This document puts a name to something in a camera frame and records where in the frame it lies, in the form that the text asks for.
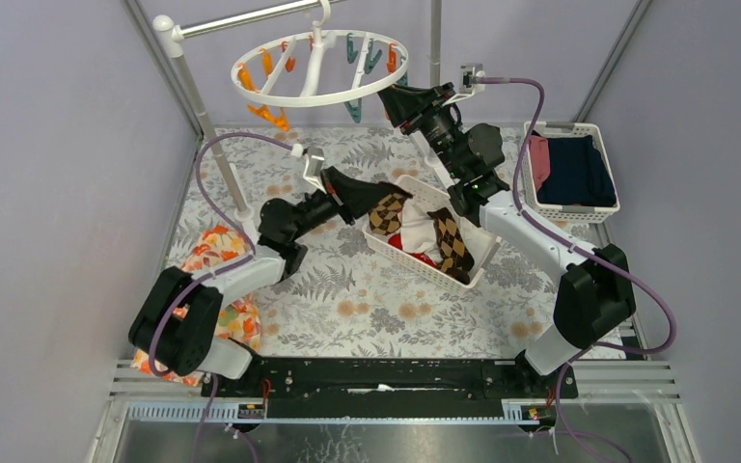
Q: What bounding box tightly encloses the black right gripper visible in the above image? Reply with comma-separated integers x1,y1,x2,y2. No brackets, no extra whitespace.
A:
376,83,466,180

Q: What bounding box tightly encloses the brown argyle sock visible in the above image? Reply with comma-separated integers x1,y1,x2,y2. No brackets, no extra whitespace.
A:
427,207,475,285
369,192,412,236

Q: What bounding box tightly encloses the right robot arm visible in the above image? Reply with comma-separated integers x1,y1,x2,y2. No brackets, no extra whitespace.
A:
378,84,636,397

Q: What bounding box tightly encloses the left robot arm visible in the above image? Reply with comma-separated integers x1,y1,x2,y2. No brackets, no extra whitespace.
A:
128,167,411,396

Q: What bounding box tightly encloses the white round clip hanger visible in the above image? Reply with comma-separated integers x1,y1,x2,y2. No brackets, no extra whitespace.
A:
230,10,410,108

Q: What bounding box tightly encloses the teal front clip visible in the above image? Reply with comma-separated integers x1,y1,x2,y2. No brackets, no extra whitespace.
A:
343,98,363,123

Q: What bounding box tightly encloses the orange front left clip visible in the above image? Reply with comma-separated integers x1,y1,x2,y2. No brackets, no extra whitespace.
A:
247,105,290,132

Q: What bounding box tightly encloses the red snowflake sock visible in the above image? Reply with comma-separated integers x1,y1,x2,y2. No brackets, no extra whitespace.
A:
387,233,447,271

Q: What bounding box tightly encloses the white perforated sock basket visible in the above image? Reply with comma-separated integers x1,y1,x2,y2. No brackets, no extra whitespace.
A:
362,175,501,293

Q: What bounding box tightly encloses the white rack right foot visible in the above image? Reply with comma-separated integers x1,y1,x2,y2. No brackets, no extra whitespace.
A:
409,131,454,188

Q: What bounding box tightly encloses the floral grey tablecloth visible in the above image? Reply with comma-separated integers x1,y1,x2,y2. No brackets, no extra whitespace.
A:
132,124,627,361

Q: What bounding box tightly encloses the pink garment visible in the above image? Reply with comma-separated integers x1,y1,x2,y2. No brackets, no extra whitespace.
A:
529,132,551,192

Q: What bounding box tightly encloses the floral orange cloth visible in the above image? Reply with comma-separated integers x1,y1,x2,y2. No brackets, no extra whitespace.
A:
131,224,262,387

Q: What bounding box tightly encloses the white basket with clothes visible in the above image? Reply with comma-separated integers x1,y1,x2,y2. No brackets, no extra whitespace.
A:
522,122,620,223

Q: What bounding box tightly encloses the navy garment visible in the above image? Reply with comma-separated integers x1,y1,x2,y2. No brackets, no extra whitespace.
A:
536,136,618,207

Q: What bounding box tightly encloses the grey horizontal rack bar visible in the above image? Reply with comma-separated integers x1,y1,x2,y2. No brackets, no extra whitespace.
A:
171,0,341,42

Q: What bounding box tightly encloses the grey left rack pole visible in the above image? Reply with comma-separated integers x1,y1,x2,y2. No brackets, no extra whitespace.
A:
151,14,231,190

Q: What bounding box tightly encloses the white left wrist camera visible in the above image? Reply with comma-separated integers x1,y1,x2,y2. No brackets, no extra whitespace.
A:
290,144,325,192

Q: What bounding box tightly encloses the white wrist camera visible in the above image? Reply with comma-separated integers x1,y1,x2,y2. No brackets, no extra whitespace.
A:
290,144,325,192
444,63,485,106

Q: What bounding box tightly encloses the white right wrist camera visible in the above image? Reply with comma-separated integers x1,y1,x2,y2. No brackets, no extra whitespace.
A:
444,63,485,106

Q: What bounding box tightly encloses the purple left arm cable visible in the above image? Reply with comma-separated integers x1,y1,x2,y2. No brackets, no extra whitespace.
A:
147,131,297,378

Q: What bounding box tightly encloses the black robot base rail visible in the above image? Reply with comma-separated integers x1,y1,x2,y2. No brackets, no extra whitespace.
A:
201,357,579,419

